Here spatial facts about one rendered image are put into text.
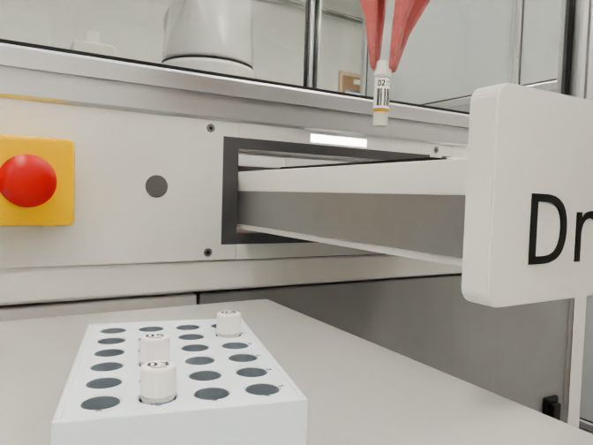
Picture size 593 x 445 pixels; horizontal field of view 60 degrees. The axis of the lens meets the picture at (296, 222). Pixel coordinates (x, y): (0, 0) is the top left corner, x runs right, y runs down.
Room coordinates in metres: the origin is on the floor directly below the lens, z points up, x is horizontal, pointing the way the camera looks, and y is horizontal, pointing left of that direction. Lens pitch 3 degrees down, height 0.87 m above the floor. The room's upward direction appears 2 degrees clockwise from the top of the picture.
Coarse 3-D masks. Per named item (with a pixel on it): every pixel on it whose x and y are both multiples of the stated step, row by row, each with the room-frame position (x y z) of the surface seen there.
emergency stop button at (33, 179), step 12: (24, 156) 0.38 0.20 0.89; (36, 156) 0.39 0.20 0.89; (0, 168) 0.38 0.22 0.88; (12, 168) 0.38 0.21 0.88; (24, 168) 0.38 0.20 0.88; (36, 168) 0.39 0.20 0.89; (48, 168) 0.39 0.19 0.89; (0, 180) 0.38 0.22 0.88; (12, 180) 0.38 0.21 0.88; (24, 180) 0.38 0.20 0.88; (36, 180) 0.38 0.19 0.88; (48, 180) 0.39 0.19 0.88; (12, 192) 0.38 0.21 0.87; (24, 192) 0.38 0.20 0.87; (36, 192) 0.38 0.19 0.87; (48, 192) 0.39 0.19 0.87; (24, 204) 0.38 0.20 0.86; (36, 204) 0.39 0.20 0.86
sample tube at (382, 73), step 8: (376, 64) 0.37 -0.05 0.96; (384, 64) 0.37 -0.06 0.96; (376, 72) 0.37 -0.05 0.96; (384, 72) 0.37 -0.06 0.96; (376, 80) 0.37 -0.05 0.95; (384, 80) 0.37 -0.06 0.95; (376, 88) 0.37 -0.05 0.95; (384, 88) 0.37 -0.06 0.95; (376, 96) 0.37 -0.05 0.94; (384, 96) 0.37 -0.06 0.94; (376, 104) 0.37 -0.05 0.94; (384, 104) 0.37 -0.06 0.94; (376, 112) 0.37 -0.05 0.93; (384, 112) 0.37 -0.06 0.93; (376, 120) 0.37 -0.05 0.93; (384, 120) 0.37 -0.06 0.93
